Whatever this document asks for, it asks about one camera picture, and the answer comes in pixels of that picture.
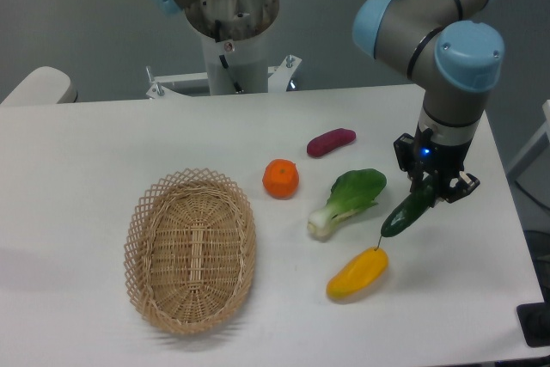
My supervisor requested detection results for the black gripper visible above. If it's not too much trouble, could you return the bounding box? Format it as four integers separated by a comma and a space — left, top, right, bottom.
394, 123, 480, 204

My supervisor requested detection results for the green cucumber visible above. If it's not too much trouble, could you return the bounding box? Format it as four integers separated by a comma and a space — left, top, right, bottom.
381, 176, 436, 238

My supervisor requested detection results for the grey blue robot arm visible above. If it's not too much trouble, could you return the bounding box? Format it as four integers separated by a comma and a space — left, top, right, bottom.
352, 0, 504, 203

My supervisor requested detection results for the green bok choy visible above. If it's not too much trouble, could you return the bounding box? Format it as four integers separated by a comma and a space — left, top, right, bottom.
307, 168, 387, 240

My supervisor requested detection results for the purple sweet potato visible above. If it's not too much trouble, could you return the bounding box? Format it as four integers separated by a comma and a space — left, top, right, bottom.
306, 128, 357, 158

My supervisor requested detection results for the yellow pepper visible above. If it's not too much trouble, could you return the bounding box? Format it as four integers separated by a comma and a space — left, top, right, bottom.
326, 247, 389, 300

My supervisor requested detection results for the orange tangerine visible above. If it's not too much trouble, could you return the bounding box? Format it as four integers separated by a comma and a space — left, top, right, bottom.
262, 159, 299, 199

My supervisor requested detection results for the black device at table edge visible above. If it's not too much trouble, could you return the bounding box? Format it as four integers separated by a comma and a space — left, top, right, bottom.
516, 303, 549, 348

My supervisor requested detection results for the woven wicker basket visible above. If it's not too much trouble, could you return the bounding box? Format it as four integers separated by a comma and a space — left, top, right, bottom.
124, 168, 256, 334

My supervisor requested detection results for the white chair backrest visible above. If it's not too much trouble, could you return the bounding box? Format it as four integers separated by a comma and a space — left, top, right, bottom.
1, 66, 78, 107

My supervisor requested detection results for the white metal base bracket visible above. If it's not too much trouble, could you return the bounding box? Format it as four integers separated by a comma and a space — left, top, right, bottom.
145, 54, 303, 101

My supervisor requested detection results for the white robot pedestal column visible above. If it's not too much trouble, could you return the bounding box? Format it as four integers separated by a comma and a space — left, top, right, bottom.
185, 0, 279, 80

